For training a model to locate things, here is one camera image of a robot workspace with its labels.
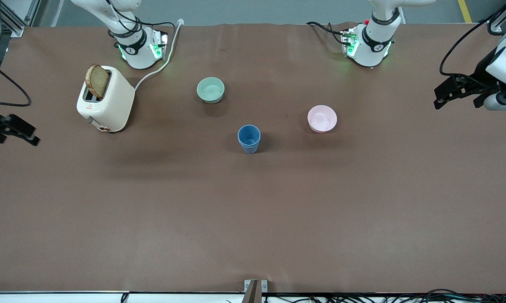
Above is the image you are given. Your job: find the brown bread slice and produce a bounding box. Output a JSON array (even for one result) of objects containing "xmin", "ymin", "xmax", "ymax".
[{"xmin": 85, "ymin": 64, "xmax": 110, "ymax": 100}]

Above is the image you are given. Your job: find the cream white toaster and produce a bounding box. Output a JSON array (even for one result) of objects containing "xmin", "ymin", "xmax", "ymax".
[{"xmin": 77, "ymin": 65, "xmax": 135, "ymax": 133}]

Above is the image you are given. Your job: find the pink bowl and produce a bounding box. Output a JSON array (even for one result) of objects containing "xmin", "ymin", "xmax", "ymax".
[{"xmin": 307, "ymin": 105, "xmax": 338, "ymax": 133}]

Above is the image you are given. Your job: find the green bowl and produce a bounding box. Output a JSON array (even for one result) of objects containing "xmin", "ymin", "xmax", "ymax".
[{"xmin": 196, "ymin": 77, "xmax": 225, "ymax": 104}]

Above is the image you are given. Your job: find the brown table mat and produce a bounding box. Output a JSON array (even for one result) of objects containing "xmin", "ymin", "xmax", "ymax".
[{"xmin": 0, "ymin": 22, "xmax": 506, "ymax": 294}]

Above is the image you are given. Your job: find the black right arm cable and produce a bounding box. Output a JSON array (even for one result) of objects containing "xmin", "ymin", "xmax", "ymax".
[{"xmin": 0, "ymin": 54, "xmax": 32, "ymax": 107}]

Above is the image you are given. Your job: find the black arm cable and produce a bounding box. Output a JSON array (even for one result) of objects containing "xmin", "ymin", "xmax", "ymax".
[
  {"xmin": 440, "ymin": 0, "xmax": 506, "ymax": 89},
  {"xmin": 0, "ymin": 54, "xmax": 32, "ymax": 107}
]

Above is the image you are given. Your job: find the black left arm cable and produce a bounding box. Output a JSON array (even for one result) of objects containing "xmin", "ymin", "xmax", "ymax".
[{"xmin": 440, "ymin": 0, "xmax": 506, "ymax": 89}]

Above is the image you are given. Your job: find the aluminium frame profile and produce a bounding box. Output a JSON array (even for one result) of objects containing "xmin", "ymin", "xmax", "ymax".
[{"xmin": 0, "ymin": 0, "xmax": 41, "ymax": 38}]

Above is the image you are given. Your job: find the black left base cable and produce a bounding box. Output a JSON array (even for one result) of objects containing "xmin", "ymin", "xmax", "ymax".
[{"xmin": 306, "ymin": 21, "xmax": 350, "ymax": 46}]

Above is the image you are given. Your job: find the black base cable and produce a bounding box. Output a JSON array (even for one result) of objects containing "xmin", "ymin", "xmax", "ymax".
[
  {"xmin": 106, "ymin": 0, "xmax": 177, "ymax": 40},
  {"xmin": 306, "ymin": 21, "xmax": 350, "ymax": 46}
]

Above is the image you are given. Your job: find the black right base cable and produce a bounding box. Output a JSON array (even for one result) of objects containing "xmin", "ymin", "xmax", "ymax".
[{"xmin": 106, "ymin": 0, "xmax": 177, "ymax": 40}]

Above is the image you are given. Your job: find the black cable bundle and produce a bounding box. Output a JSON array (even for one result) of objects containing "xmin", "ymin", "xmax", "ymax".
[{"xmin": 261, "ymin": 289, "xmax": 506, "ymax": 303}]

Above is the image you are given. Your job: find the metal table bracket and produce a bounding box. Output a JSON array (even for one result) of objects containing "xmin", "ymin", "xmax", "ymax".
[{"xmin": 244, "ymin": 279, "xmax": 268, "ymax": 303}]

